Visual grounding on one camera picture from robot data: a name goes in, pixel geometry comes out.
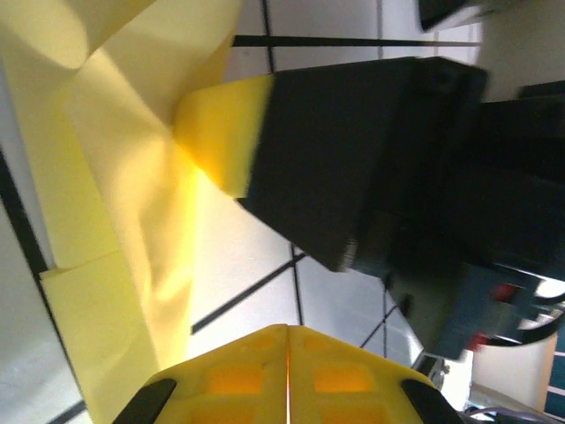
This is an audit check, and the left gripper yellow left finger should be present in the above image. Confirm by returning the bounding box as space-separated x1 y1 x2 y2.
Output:
111 323 290 424

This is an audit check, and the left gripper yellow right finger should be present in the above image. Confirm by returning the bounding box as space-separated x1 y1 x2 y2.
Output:
287 324 465 424

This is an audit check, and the yellow paper sheet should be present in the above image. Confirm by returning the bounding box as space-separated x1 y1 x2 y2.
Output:
0 0 242 424

